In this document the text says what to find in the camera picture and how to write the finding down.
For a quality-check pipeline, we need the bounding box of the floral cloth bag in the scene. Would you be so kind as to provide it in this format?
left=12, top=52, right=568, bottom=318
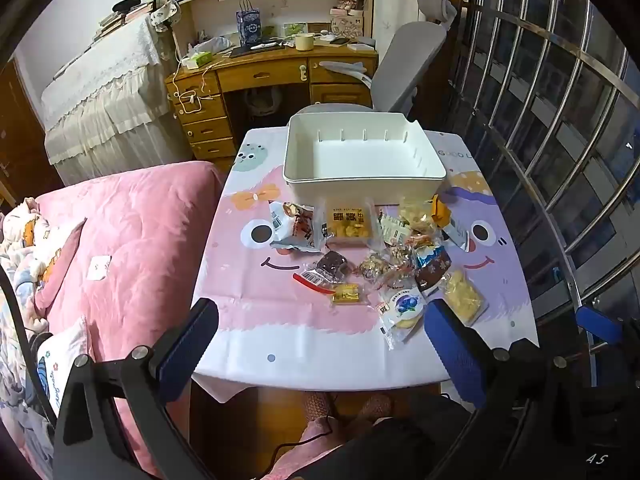
left=149, top=0, right=182, bottom=33

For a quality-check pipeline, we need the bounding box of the white plastic storage box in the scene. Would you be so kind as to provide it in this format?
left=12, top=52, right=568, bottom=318
left=283, top=112, right=447, bottom=207

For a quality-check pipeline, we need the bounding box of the wooden desk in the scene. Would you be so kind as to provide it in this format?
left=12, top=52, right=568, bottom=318
left=165, top=45, right=381, bottom=161

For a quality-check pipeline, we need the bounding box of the blue gift bag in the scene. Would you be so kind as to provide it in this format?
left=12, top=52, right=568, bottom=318
left=236, top=0, right=263, bottom=47

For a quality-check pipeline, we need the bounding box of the blue brown snack packet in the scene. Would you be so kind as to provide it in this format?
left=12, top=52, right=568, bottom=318
left=412, top=245, right=453, bottom=293

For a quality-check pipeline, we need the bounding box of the white flower print pillow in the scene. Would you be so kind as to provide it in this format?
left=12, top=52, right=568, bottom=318
left=37, top=316, right=91, bottom=411

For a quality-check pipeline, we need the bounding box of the person's pink trouser leg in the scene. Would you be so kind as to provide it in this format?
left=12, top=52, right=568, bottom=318
left=260, top=417, right=371, bottom=480

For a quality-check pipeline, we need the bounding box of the white printed box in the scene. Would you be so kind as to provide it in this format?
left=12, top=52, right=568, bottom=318
left=330, top=15, right=366, bottom=38

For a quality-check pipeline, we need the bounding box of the pink quilt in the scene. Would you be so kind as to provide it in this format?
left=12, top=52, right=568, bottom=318
left=32, top=161, right=226, bottom=480

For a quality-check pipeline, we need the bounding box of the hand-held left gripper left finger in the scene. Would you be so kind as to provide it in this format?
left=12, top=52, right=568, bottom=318
left=52, top=298, right=219, bottom=480

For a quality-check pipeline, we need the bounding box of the wooden bookshelf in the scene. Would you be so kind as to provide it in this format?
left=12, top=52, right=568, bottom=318
left=155, top=0, right=376, bottom=56

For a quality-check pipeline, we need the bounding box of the blueberry print snack packet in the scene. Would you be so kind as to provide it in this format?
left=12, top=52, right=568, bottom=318
left=377, top=287, right=428, bottom=343

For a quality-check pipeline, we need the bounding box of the stack of books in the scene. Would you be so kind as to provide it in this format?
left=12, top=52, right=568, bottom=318
left=95, top=2, right=151, bottom=36

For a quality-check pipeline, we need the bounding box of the waste bin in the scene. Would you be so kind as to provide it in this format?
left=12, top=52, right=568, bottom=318
left=245, top=87, right=281, bottom=113

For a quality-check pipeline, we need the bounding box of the green label snack packet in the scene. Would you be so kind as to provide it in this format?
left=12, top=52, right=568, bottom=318
left=377, top=212, right=413, bottom=248

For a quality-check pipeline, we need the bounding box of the orange snack packet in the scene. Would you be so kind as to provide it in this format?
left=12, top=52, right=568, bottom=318
left=430, top=192, right=453, bottom=228

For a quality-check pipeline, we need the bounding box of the white printed blanket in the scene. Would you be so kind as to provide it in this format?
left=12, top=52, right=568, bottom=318
left=0, top=197, right=61, bottom=480

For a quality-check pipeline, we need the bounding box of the red chocolate cookie packet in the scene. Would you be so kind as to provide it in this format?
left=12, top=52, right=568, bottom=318
left=292, top=250, right=351, bottom=294

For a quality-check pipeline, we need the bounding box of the dark cloth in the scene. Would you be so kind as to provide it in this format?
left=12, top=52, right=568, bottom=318
left=340, top=400, right=481, bottom=480

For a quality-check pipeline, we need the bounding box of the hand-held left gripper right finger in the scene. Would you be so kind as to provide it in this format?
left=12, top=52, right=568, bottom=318
left=423, top=298, right=591, bottom=480

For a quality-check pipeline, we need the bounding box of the small gold snack packet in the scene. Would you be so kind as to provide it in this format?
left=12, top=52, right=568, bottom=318
left=330, top=282, right=366, bottom=306

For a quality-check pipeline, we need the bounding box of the white plastic bag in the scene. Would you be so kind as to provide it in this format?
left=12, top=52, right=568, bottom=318
left=187, top=35, right=236, bottom=56

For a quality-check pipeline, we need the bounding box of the grey office chair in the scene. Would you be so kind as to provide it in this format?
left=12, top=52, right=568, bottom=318
left=295, top=0, right=458, bottom=126

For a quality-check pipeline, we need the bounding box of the wooden door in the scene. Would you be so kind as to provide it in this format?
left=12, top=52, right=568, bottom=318
left=0, top=60, right=61, bottom=206

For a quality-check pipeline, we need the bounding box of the cartoon printed tablecloth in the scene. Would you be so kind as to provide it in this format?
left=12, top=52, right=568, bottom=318
left=191, top=127, right=540, bottom=403

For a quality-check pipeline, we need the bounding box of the metal window grille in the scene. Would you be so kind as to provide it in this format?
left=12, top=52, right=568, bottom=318
left=440, top=0, right=640, bottom=341

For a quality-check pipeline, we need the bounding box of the white silver snack packet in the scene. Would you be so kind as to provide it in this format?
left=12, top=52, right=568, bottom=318
left=442, top=217, right=473, bottom=253

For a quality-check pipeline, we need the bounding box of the black cable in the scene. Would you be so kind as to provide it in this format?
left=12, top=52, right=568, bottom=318
left=0, top=265, right=56, bottom=426
left=272, top=412, right=341, bottom=461

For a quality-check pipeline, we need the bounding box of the yellow cracker packet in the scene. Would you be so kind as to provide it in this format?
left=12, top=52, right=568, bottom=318
left=442, top=270, right=488, bottom=323

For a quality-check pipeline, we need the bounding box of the pink cushion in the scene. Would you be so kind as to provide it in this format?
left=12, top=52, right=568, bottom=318
left=34, top=217, right=88, bottom=311

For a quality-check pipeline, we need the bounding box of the pink fuzzy slipper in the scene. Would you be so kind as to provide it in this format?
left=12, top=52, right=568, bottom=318
left=300, top=392, right=336, bottom=421

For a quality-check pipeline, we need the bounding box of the white charger cable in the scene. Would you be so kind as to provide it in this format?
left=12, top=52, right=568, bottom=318
left=165, top=55, right=221, bottom=116

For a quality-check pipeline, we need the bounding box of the clear pale chips packet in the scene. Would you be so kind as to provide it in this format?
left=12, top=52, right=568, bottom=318
left=398, top=195, right=436, bottom=233

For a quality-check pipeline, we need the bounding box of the clear nut bar packet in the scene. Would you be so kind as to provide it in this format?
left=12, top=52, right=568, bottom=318
left=357, top=252, right=396, bottom=281

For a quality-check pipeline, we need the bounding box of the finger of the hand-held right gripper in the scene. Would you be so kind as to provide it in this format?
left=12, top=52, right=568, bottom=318
left=575, top=306, right=624, bottom=347

